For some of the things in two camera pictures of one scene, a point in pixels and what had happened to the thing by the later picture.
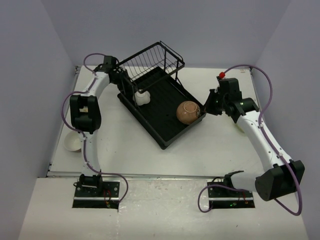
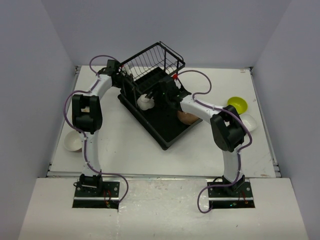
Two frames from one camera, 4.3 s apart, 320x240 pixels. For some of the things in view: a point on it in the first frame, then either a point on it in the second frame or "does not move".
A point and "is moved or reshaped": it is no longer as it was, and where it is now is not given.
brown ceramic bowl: (188, 112) does not move
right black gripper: (208, 106) → (159, 89)
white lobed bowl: (142, 98) is moved or reshaped
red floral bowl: (73, 141) does not move
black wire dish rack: (154, 92) does not move
